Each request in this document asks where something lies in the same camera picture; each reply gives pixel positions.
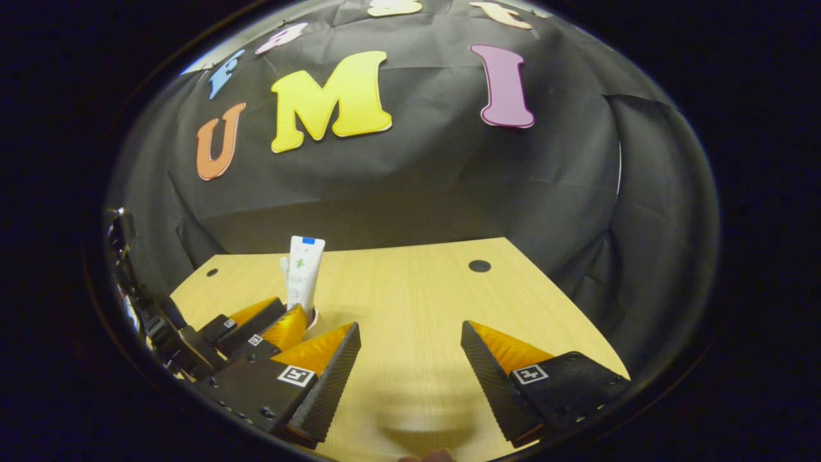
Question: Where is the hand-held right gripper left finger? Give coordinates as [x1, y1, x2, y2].
[191, 321, 362, 450]

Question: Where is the black backdrop cloth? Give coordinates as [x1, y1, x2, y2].
[106, 0, 719, 379]

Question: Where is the white toothpaste tube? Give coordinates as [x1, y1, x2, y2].
[286, 235, 326, 313]

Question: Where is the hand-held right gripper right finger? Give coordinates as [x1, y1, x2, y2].
[460, 320, 632, 449]

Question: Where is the wooden desktop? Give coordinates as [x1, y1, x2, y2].
[170, 237, 631, 462]

